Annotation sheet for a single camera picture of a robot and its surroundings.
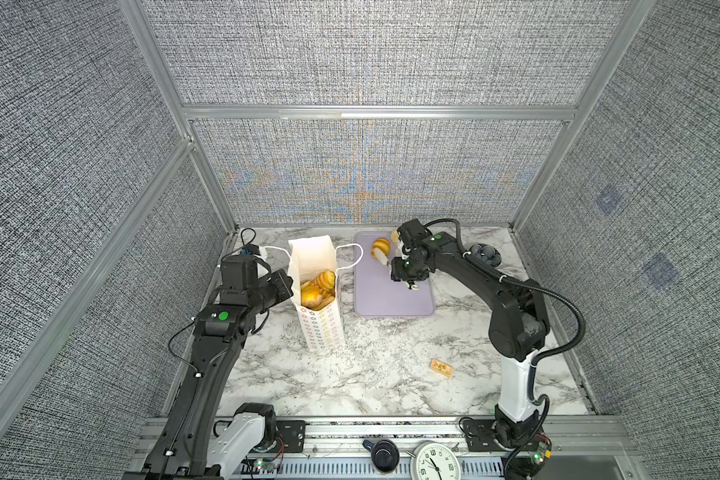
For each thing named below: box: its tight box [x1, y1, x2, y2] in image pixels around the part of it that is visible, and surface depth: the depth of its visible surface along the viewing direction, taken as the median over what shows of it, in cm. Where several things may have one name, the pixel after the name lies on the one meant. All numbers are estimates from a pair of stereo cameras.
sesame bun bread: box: [301, 281, 323, 310], surface depth 79 cm
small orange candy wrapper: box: [429, 358, 454, 378], surface depth 85 cm
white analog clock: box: [410, 441, 462, 480], surface depth 68 cm
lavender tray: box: [353, 231, 435, 316], surface depth 100 cm
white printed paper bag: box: [288, 235, 346, 350], surface depth 80 cm
